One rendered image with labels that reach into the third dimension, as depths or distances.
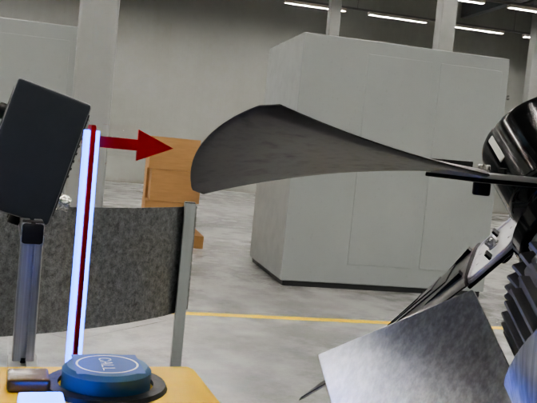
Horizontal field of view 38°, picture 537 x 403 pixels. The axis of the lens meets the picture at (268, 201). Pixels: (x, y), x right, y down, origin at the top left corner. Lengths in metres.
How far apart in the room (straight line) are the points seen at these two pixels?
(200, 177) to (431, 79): 6.66
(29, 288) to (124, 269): 1.56
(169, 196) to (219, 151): 8.19
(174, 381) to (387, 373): 0.33
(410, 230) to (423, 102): 1.18
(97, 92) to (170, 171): 3.92
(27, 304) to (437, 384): 0.66
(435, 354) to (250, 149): 0.23
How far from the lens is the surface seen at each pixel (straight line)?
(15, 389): 0.36
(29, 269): 1.14
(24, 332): 1.16
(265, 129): 0.58
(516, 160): 0.75
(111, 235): 2.63
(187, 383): 0.38
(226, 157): 0.66
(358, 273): 7.17
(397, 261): 7.27
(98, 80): 4.99
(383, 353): 0.69
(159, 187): 8.81
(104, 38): 5.02
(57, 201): 1.19
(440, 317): 0.69
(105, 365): 0.36
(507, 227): 0.83
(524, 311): 0.65
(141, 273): 2.75
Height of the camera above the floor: 1.19
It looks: 4 degrees down
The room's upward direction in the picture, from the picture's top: 6 degrees clockwise
